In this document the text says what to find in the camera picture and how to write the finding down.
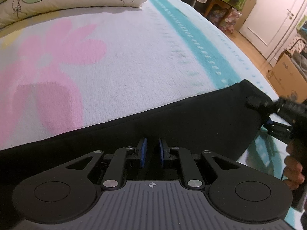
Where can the wooden stool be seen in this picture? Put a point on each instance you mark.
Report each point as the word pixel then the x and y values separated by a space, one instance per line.
pixel 211 3

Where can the white door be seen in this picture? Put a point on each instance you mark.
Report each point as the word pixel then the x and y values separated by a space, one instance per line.
pixel 269 22

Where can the black pants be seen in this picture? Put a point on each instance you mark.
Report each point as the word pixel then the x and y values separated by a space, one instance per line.
pixel 219 121

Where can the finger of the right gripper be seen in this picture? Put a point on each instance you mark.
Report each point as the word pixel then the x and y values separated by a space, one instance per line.
pixel 279 131
pixel 282 107

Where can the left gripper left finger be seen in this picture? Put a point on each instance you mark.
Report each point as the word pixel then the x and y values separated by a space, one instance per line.
pixel 125 164

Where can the cardboard box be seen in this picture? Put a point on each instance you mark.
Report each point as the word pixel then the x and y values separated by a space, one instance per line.
pixel 287 80

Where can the floral bed blanket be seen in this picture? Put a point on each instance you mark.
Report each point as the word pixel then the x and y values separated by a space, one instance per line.
pixel 87 66

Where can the person right hand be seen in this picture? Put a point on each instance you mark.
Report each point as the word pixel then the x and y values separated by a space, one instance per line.
pixel 292 170

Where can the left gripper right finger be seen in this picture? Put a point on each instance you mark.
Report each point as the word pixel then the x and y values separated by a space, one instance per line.
pixel 179 164

